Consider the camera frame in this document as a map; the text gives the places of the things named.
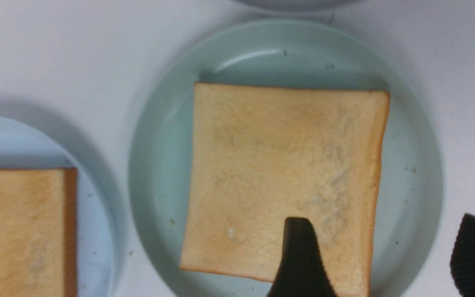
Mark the grey plate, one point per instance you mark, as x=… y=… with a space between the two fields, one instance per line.
x=294 y=5

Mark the light green plate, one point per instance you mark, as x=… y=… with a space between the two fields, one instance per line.
x=285 y=53

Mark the light blue plate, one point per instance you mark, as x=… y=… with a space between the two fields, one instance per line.
x=24 y=146

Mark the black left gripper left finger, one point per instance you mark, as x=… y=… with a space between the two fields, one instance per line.
x=301 y=271

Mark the toast bread slice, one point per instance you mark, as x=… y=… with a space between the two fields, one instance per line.
x=38 y=233
x=262 y=154

